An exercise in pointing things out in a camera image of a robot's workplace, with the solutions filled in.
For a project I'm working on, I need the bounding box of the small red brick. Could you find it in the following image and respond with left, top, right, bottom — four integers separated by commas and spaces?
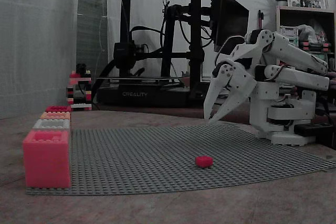
195, 155, 214, 169

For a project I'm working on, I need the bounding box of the grey studded baseplate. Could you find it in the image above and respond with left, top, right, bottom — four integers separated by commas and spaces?
25, 121, 336, 196

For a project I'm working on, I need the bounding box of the red brick box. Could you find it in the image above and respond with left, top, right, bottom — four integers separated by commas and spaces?
45, 105, 72, 113

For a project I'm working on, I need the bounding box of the orange brick box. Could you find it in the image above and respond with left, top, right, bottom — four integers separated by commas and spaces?
40, 111, 72, 121

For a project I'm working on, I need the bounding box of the grey brick box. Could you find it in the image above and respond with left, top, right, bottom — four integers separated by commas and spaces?
33, 119, 71, 132

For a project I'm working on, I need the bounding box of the pink brick box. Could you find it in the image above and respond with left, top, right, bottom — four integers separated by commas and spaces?
22, 130, 72, 189

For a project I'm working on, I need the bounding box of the black computer monitor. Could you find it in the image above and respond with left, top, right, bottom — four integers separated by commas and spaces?
209, 0, 250, 53

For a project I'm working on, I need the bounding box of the black Creality 3D printer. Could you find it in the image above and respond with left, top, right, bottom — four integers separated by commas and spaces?
94, 0, 208, 109

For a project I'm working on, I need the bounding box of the wooden shelf unit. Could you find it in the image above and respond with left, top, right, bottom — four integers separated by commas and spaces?
275, 5, 336, 59

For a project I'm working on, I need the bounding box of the white sheer curtain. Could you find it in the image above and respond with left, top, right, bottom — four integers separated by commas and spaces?
0, 0, 82, 120

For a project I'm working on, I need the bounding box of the small white picture frame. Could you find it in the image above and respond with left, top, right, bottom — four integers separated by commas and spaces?
286, 0, 327, 10

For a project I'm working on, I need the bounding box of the red black brick tower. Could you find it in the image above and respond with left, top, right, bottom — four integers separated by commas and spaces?
66, 69, 93, 112

